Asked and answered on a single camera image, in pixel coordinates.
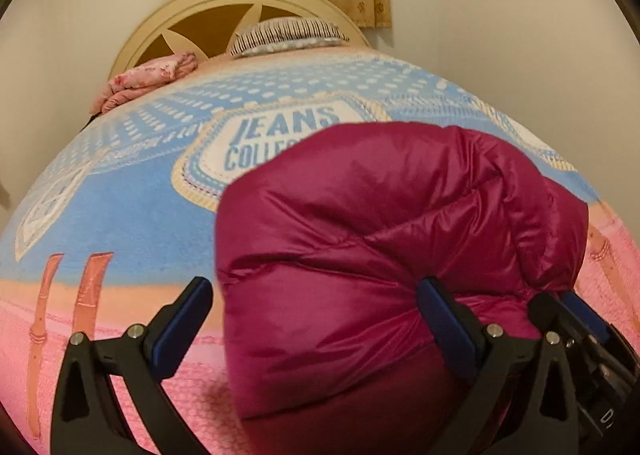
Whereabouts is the magenta puffer jacket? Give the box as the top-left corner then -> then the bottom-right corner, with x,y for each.
215,123 -> 589,454

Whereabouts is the blue pink bed blanket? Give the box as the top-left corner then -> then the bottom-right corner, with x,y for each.
1,47 -> 639,454

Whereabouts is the black object beside bed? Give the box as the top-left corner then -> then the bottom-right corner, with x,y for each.
80,113 -> 101,132

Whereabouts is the pink floral folded quilt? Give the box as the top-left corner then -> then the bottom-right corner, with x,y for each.
90,52 -> 198,115

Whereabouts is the striped pillow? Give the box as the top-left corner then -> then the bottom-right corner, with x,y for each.
228,16 -> 349,59

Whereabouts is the cream wooden headboard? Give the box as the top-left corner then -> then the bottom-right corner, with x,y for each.
110,0 -> 369,76

